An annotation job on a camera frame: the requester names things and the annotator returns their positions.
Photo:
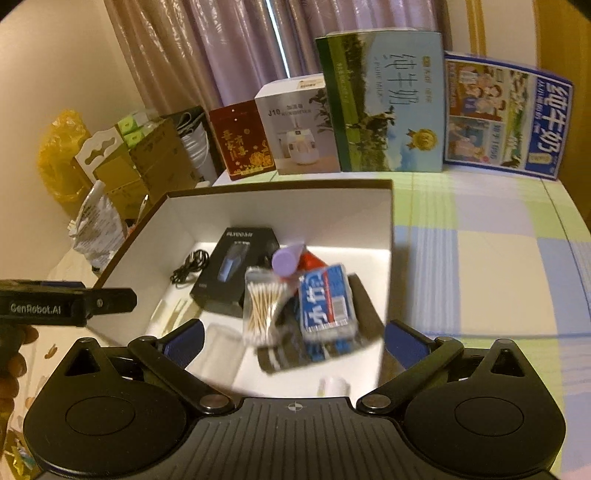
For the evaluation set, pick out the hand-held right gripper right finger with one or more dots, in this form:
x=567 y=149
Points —
x=406 y=339

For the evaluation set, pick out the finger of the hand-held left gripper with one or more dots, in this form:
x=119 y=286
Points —
x=113 y=301

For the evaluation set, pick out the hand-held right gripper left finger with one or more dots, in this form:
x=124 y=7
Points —
x=187 y=339

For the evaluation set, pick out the clear plastic item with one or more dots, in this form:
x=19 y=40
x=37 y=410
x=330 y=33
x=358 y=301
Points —
x=221 y=346

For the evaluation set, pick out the black shaver box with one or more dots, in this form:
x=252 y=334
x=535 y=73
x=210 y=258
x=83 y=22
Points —
x=207 y=286

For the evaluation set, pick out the clear cotton swab bag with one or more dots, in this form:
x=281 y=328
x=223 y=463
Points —
x=265 y=304

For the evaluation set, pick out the small white bottle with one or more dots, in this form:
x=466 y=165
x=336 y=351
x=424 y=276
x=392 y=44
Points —
x=333 y=386

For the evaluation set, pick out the blue striped packet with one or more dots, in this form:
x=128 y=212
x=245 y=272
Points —
x=325 y=300

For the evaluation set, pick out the red toiletry item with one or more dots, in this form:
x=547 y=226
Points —
x=314 y=263

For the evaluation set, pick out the brown cardboard box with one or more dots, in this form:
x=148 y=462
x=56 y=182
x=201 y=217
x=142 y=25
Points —
x=277 y=212

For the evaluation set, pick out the person's left hand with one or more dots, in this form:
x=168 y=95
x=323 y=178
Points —
x=11 y=374

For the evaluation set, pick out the white printed plastic bag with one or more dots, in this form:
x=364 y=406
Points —
x=97 y=226

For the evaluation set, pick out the checked tablecloth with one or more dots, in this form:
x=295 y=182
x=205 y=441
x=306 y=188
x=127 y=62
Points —
x=485 y=277

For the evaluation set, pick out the cartoon printed cloth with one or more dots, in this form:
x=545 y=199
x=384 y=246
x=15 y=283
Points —
x=14 y=450

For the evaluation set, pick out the plain cardboard box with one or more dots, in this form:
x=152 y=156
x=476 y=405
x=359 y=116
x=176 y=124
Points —
x=161 y=161

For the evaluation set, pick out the gold box with white hanger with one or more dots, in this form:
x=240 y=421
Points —
x=99 y=150

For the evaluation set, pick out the yellow plastic bag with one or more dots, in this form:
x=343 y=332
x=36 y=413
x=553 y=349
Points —
x=57 y=152

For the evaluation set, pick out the small green box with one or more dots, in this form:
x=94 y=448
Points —
x=135 y=137
x=127 y=122

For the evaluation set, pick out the black bag with bowls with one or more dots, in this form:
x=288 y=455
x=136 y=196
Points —
x=198 y=147

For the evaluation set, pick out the red gift box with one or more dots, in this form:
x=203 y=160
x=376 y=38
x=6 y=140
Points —
x=240 y=138

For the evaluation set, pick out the green milk carton box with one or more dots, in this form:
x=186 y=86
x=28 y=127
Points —
x=392 y=101

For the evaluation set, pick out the white humidifier box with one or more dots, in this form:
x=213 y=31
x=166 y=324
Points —
x=295 y=124

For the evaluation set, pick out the blue milk carton box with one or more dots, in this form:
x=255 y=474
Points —
x=508 y=115

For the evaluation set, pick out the purple curtain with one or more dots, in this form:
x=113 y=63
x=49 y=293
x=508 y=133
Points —
x=231 y=46

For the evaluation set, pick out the wooden door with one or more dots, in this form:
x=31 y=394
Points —
x=558 y=37

